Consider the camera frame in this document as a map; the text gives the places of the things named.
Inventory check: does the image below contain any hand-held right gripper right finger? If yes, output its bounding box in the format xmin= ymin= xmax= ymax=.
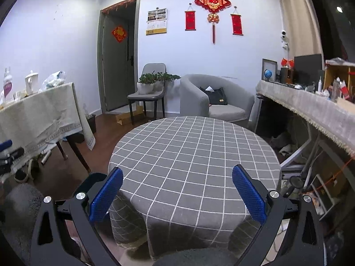
xmin=232 ymin=164 xmax=325 ymax=266

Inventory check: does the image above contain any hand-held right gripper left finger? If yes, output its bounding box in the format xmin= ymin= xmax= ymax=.
xmin=30 ymin=167 xmax=124 ymax=266

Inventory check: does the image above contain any dark blue waste bin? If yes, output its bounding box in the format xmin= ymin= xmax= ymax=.
xmin=73 ymin=172 xmax=109 ymax=200

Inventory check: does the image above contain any beige patterned tablecloth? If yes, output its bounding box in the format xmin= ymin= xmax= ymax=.
xmin=0 ymin=82 xmax=96 ymax=172

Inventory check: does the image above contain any dark wooden side table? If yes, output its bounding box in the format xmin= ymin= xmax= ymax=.
xmin=57 ymin=134 xmax=92 ymax=174

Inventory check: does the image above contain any person's grey fleece left leg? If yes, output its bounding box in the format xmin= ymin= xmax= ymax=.
xmin=0 ymin=183 xmax=49 ymax=255

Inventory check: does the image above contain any person's grey fleece leg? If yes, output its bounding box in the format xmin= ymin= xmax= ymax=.
xmin=0 ymin=183 xmax=49 ymax=255
xmin=154 ymin=248 xmax=243 ymax=266

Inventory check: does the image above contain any clear plastic bottle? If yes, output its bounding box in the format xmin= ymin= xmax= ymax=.
xmin=3 ymin=67 xmax=14 ymax=100

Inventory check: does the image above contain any white lidded mug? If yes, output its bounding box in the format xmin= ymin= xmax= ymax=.
xmin=25 ymin=70 xmax=39 ymax=95

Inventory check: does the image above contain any grey checked round tablecloth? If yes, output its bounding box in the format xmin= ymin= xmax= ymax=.
xmin=108 ymin=115 xmax=282 ymax=261

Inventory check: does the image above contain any small black bin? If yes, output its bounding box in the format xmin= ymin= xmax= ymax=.
xmin=85 ymin=113 xmax=97 ymax=133

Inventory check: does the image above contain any clear plastic bag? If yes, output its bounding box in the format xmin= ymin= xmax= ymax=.
xmin=41 ymin=70 xmax=66 ymax=90

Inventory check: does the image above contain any person's grey fleece right leg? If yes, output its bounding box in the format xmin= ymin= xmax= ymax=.
xmin=154 ymin=248 xmax=243 ymax=266

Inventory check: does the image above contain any flat cardboard box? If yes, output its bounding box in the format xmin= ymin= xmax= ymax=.
xmin=116 ymin=108 xmax=145 ymax=125

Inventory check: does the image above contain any black handbag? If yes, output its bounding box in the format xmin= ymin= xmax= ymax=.
xmin=200 ymin=87 xmax=228 ymax=106

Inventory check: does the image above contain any beige fringed desk cloth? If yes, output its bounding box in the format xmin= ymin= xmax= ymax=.
xmin=255 ymin=80 xmax=355 ymax=157

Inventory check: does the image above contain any grey armchair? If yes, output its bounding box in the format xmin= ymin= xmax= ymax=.
xmin=180 ymin=74 xmax=256 ymax=128

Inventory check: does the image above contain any potted plant white pot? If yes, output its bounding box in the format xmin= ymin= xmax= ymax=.
xmin=154 ymin=72 xmax=181 ymax=90
xmin=137 ymin=73 xmax=156 ymax=95

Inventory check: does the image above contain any wooden speaker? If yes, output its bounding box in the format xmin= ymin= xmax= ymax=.
xmin=280 ymin=67 xmax=294 ymax=84

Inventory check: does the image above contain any grey door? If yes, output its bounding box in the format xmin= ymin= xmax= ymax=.
xmin=98 ymin=0 xmax=140 ymax=115

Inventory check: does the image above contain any grey dining chair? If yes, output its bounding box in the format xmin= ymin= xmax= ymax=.
xmin=128 ymin=63 xmax=167 ymax=125

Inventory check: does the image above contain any black monitor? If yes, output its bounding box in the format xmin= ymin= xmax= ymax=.
xmin=293 ymin=53 xmax=323 ymax=86

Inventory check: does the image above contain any wooden box with items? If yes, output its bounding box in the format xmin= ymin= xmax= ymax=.
xmin=324 ymin=58 xmax=355 ymax=102

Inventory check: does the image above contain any red diamond door sticker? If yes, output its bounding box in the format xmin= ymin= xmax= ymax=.
xmin=111 ymin=25 xmax=128 ymax=43

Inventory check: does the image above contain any red hanging scroll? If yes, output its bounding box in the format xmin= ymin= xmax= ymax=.
xmin=185 ymin=3 xmax=198 ymax=31
xmin=230 ymin=6 xmax=245 ymax=36

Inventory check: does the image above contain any beige curtain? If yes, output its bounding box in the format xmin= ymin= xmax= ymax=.
xmin=277 ymin=0 xmax=325 ymax=70

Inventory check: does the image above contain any white desk frame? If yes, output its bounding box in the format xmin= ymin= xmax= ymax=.
xmin=280 ymin=139 xmax=314 ymax=172

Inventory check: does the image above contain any orange cable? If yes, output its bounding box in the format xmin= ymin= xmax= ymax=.
xmin=302 ymin=158 xmax=355 ymax=194

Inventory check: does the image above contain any grey picture frame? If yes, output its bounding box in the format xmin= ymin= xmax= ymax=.
xmin=262 ymin=59 xmax=278 ymax=81

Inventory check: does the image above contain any white security camera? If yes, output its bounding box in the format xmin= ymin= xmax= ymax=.
xmin=280 ymin=29 xmax=289 ymax=50

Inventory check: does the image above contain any wall calendar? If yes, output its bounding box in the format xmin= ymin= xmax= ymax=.
xmin=146 ymin=8 xmax=168 ymax=36

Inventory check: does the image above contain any red knot wall ornament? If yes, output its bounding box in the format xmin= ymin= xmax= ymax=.
xmin=194 ymin=0 xmax=232 ymax=44

